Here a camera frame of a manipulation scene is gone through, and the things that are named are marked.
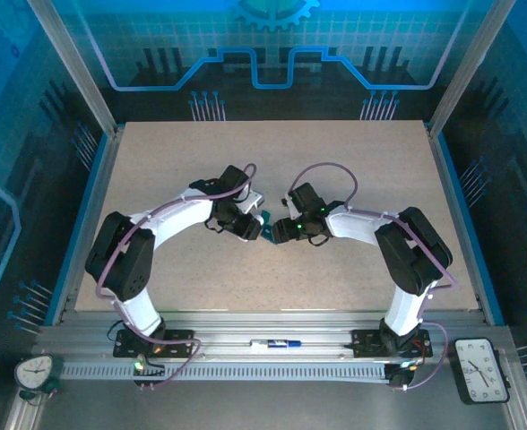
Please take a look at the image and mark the black rectangular clock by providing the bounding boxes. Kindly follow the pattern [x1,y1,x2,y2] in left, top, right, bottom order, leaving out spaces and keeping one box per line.
[452,337,511,406]

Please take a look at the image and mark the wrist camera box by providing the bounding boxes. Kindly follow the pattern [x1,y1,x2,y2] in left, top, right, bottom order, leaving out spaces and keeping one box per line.
[280,194,300,219]
[238,190,265,214]

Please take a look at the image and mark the aluminium table side rail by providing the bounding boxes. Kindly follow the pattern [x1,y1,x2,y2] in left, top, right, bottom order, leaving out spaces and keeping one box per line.
[427,125,506,326]
[50,127,125,326]

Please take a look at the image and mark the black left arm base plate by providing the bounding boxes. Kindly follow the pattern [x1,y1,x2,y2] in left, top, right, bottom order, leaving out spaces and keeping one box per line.
[113,329,195,358]

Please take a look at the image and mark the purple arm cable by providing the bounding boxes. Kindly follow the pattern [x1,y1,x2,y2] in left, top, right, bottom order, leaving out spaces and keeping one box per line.
[288,161,457,391]
[95,163,259,391]

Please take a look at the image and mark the slotted grey cable duct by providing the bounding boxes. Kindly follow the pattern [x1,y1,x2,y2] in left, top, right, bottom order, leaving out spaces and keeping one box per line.
[59,361,393,382]

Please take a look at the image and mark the blue marker pen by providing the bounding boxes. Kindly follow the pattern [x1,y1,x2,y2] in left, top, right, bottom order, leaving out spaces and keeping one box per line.
[249,339,303,349]

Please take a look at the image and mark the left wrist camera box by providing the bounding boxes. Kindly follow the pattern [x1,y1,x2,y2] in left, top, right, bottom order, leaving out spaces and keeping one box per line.
[238,190,265,214]

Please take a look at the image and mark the round green alarm clock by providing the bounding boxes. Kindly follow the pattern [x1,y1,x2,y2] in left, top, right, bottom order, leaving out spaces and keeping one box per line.
[13,353,65,404]

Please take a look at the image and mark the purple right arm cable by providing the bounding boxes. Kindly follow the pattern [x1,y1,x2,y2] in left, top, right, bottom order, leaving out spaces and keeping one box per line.
[288,161,457,391]

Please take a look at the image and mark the teal pill organizer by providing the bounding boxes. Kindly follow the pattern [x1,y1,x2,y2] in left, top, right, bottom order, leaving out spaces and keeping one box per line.
[261,209,277,244]

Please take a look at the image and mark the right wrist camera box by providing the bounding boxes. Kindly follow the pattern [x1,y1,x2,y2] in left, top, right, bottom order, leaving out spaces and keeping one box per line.
[280,194,300,219]

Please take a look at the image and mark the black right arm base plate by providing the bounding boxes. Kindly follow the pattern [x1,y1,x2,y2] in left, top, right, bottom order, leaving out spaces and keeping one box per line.
[350,329,434,359]

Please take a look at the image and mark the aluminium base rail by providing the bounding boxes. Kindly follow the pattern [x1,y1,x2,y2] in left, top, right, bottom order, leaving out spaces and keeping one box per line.
[32,311,514,363]

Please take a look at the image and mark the aluminium frame post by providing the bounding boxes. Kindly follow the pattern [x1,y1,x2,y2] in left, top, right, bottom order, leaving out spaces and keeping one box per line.
[25,0,120,138]
[427,0,518,138]

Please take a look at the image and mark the small circuit board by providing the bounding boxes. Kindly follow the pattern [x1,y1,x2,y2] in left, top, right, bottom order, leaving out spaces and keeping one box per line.
[131,353,166,375]
[395,357,426,375]

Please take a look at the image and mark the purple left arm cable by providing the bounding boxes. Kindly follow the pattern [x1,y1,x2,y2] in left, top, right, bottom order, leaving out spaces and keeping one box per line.
[95,163,259,391]

